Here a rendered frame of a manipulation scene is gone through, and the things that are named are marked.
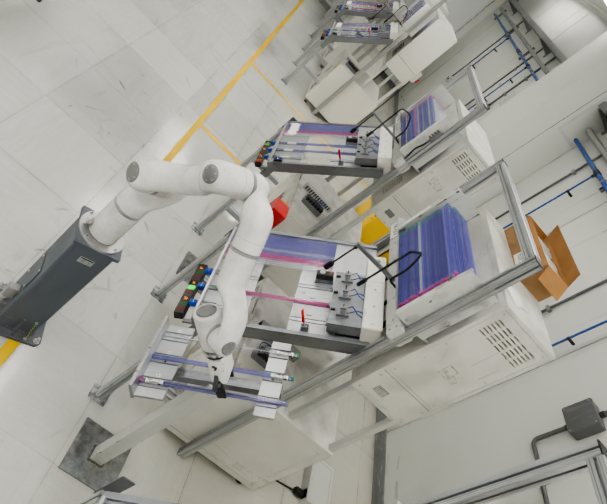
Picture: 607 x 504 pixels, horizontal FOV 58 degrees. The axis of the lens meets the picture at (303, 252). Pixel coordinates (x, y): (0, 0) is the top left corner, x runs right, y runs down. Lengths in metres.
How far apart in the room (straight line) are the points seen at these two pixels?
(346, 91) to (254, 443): 4.70
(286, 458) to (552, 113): 3.65
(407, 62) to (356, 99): 0.70
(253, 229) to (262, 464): 1.57
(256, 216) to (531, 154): 3.99
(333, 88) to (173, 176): 4.89
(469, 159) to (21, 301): 2.42
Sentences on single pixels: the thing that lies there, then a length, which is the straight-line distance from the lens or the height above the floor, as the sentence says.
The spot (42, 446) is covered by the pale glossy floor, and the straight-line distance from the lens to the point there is 2.56.
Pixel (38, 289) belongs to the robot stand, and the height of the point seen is 0.34.
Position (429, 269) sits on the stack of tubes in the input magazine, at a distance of 2.09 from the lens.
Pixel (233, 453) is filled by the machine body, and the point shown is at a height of 0.21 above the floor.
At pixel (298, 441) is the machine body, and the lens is 2.65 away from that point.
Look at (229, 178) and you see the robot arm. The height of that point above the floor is 1.41.
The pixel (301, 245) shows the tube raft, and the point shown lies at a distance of 2.63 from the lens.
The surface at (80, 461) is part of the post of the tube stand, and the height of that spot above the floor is 0.01.
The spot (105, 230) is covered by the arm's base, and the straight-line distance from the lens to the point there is 2.12.
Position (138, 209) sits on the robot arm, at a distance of 2.02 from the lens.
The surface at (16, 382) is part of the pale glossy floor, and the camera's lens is 2.61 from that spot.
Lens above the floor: 2.22
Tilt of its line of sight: 29 degrees down
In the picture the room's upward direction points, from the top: 55 degrees clockwise
